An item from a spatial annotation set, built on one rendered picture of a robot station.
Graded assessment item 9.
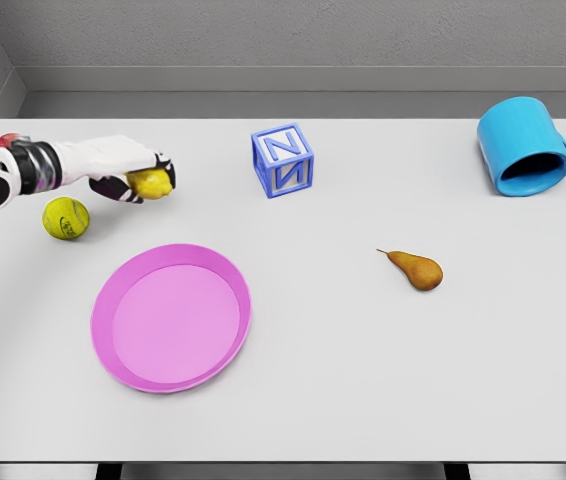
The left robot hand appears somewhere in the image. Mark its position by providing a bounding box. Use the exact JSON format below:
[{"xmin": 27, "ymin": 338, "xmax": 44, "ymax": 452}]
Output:
[{"xmin": 80, "ymin": 134, "xmax": 178, "ymax": 205}]

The yellow lemon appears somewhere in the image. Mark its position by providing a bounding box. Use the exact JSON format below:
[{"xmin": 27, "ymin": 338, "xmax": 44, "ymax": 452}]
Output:
[{"xmin": 125, "ymin": 168, "xmax": 173, "ymax": 202}]

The pink round plate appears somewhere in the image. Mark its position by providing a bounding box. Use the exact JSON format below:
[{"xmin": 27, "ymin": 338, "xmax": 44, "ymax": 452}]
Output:
[{"xmin": 89, "ymin": 243, "xmax": 253, "ymax": 395}]

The yellow-green tennis ball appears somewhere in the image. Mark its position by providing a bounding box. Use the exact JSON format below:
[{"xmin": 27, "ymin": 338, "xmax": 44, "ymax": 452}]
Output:
[{"xmin": 41, "ymin": 196, "xmax": 91, "ymax": 241}]

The blue letter block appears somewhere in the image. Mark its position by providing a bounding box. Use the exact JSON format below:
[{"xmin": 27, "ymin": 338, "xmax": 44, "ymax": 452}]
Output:
[{"xmin": 250, "ymin": 122, "xmax": 315, "ymax": 200}]

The brown pear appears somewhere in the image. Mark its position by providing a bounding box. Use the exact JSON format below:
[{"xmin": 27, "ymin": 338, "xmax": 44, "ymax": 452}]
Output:
[{"xmin": 375, "ymin": 248, "xmax": 444, "ymax": 293}]

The blue mug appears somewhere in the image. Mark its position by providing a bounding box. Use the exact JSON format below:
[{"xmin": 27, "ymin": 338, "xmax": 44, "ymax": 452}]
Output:
[{"xmin": 476, "ymin": 96, "xmax": 566, "ymax": 198}]

